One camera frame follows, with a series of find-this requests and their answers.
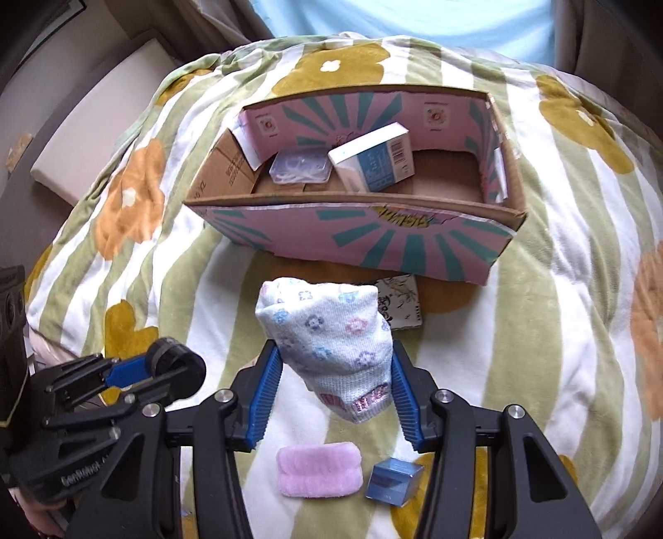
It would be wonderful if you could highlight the small blue box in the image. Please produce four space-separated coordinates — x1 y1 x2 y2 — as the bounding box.
365 457 426 506

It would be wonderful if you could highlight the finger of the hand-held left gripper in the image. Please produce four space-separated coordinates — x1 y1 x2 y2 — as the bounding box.
30 354 159 413

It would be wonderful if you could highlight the white cushion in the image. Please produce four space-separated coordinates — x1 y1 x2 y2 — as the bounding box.
30 37 179 205

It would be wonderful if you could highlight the white blue carton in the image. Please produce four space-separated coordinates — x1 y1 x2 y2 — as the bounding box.
328 122 416 192

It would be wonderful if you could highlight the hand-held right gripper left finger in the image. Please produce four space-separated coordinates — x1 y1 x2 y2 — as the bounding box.
65 339 285 539

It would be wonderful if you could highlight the white floral sock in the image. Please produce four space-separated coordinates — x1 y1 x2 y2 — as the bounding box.
255 277 395 427

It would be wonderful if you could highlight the floral striped blanket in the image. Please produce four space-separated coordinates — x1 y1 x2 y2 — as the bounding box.
23 34 663 539

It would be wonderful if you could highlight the black white patterned packet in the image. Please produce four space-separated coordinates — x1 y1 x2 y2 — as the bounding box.
375 276 424 331

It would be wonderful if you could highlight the clear plastic case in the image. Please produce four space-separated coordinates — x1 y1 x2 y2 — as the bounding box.
269 146 333 186

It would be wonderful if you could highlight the pink teal cardboard box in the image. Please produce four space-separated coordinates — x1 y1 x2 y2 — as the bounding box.
184 85 529 287

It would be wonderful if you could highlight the person's grey brown jacket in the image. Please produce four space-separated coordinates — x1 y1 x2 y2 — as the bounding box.
197 0 663 104

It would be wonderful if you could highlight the person's light blue shirt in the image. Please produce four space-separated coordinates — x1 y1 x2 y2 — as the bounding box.
249 0 552 62

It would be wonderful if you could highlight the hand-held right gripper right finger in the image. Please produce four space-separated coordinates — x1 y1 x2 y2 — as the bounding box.
390 342 598 539

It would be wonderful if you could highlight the pink fuzzy pad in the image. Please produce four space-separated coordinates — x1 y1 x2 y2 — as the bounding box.
276 442 363 499

